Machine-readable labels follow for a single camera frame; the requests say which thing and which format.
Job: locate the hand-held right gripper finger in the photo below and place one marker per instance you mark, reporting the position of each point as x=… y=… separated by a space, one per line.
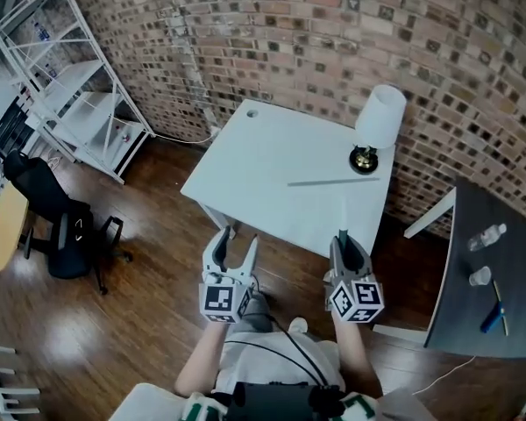
x=359 y=261
x=337 y=257

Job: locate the person's right forearm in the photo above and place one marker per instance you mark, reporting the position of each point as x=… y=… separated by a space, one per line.
x=355 y=358

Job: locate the white shade table lamp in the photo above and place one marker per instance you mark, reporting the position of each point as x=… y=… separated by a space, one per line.
x=379 y=116

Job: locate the white slatted furniture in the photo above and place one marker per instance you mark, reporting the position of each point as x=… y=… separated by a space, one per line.
x=4 y=393

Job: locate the dark grey table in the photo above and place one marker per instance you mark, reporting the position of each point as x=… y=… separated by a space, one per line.
x=499 y=217

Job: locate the black chest device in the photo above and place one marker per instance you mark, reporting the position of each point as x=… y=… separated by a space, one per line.
x=280 y=401

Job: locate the person's white shoe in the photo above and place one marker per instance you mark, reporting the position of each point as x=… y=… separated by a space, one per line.
x=298 y=325

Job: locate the white metal shelf rack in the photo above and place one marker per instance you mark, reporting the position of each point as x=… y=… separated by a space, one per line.
x=87 y=103

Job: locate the person's white shirt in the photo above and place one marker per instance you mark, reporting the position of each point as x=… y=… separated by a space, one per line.
x=263 y=358

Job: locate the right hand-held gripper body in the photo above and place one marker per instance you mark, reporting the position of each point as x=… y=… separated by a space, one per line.
x=355 y=298

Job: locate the person's grey trouser leg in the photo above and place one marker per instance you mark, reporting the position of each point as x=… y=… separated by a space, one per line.
x=256 y=316

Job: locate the white square desk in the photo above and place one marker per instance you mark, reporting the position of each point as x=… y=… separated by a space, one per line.
x=280 y=147

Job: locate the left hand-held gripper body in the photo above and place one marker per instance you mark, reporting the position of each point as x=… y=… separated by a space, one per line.
x=221 y=298

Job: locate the clear plastic cup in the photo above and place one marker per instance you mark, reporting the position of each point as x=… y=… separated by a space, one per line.
x=480 y=276

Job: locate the round wooden table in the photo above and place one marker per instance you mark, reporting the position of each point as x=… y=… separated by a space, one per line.
x=9 y=226

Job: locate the blue yellow hand tool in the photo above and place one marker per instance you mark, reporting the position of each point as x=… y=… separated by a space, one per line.
x=492 y=320

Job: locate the black office chair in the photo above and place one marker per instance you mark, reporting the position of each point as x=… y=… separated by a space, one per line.
x=66 y=239

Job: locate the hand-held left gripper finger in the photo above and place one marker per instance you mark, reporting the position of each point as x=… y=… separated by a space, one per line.
x=250 y=259
x=215 y=252

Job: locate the person's left forearm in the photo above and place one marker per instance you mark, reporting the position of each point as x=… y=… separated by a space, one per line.
x=201 y=358

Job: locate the clear plastic water bottle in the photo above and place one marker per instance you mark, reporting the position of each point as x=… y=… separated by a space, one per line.
x=486 y=237

